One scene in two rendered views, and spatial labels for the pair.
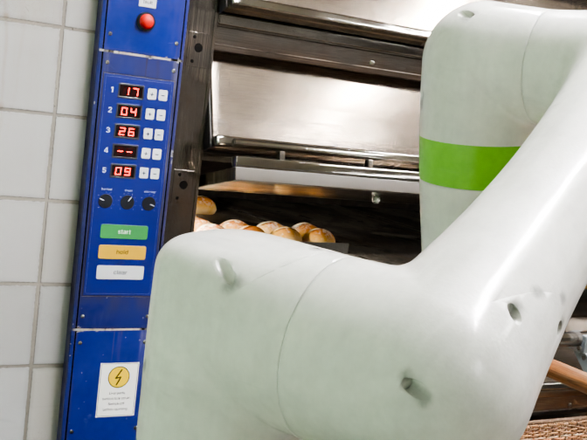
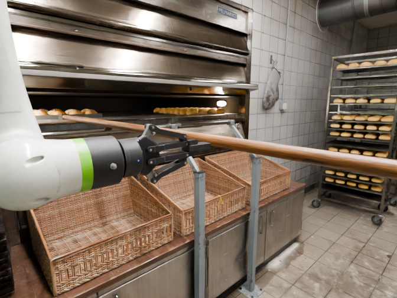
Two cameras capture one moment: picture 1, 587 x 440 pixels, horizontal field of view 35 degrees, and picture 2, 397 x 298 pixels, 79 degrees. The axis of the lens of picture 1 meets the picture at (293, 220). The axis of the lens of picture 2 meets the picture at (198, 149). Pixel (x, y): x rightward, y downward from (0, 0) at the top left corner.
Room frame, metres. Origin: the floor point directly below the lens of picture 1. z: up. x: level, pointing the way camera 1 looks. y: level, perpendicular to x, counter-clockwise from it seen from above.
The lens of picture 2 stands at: (0.48, -0.45, 1.28)
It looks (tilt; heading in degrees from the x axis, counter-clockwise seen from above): 11 degrees down; 347
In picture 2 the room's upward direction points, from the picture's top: straight up
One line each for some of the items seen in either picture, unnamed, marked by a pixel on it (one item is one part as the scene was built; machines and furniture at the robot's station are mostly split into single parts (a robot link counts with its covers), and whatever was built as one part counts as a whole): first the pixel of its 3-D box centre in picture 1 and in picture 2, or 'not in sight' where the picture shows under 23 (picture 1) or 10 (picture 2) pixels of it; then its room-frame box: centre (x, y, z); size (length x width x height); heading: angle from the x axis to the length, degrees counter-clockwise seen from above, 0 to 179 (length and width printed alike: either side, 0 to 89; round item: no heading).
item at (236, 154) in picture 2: not in sight; (247, 172); (2.28, -1.27, 0.72); 0.56 x 0.49 x 0.28; 119
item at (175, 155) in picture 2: not in sight; (166, 156); (1.00, -0.49, 1.17); 0.11 x 0.04 x 0.01; 119
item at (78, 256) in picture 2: not in sight; (100, 217); (1.69, -0.22, 0.72); 0.56 x 0.49 x 0.28; 121
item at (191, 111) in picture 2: not in sight; (188, 110); (2.87, -0.89, 1.21); 0.61 x 0.48 x 0.06; 29
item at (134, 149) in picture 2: not in sight; (138, 155); (0.97, -0.43, 1.18); 0.09 x 0.07 x 0.08; 119
